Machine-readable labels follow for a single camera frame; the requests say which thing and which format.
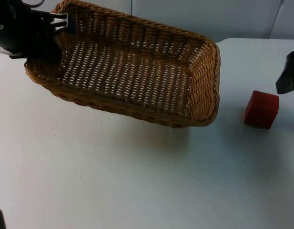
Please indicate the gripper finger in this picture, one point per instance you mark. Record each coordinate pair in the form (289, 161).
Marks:
(289, 76)

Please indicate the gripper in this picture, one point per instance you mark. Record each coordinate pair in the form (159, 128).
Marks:
(18, 33)

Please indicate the pale brown wicker basket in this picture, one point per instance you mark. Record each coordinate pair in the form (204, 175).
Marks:
(127, 71)

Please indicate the red cube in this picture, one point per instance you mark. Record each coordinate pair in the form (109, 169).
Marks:
(261, 111)

